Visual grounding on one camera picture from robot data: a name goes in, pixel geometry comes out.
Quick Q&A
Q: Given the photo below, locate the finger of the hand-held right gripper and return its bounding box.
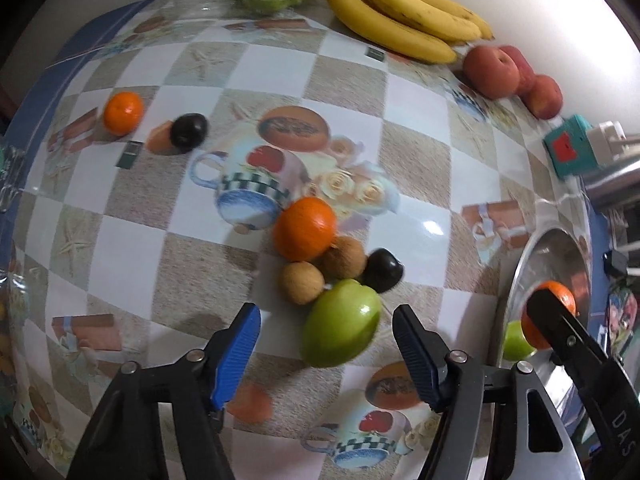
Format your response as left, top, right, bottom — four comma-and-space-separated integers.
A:
525, 287, 609, 397

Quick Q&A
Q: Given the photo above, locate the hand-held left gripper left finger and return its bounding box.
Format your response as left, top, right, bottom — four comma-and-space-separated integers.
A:
65, 302, 262, 480

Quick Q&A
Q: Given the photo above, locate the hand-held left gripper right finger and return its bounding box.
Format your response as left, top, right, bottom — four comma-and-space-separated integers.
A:
392, 304, 586, 480

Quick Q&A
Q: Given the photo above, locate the green apple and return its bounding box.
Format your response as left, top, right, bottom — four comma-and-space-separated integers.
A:
501, 320, 538, 362
299, 278, 383, 368

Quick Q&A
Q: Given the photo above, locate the steel bowl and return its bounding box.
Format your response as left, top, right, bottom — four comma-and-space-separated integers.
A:
492, 226, 608, 441

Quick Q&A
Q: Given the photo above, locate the brown round fruit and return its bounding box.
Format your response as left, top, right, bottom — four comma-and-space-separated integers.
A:
315, 235, 368, 281
278, 261, 326, 306

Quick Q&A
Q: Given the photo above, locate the dark plum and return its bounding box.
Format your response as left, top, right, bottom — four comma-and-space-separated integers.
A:
169, 112, 208, 151
361, 247, 405, 294

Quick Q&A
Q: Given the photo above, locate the small orange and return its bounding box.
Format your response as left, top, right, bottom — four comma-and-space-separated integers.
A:
103, 91, 145, 137

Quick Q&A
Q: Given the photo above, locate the printed plastic bag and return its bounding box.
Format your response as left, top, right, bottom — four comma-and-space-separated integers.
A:
607, 280, 640, 356

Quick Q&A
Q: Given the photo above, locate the black charger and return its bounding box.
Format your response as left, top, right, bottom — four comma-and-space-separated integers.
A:
602, 250, 640, 276

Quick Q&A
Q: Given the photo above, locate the checkered printed tablecloth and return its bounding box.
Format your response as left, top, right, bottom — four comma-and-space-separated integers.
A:
0, 0, 640, 480

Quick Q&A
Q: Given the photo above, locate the teal box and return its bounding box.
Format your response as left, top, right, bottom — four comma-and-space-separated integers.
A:
542, 115, 601, 179

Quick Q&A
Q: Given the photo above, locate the white socket adapter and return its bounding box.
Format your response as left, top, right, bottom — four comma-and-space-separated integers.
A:
585, 121, 640, 166

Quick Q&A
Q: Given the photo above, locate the red apple behind box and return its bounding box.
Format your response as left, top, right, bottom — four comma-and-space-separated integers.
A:
522, 74, 564, 121

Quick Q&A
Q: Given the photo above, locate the red apple middle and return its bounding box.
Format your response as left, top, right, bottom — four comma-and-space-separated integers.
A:
500, 45, 537, 96

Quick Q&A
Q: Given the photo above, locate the red peach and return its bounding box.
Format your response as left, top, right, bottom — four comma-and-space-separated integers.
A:
462, 45, 521, 100

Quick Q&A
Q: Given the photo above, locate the yellow banana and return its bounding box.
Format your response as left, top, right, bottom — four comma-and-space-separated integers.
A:
324, 0, 458, 65
400, 0, 495, 41
347, 0, 483, 43

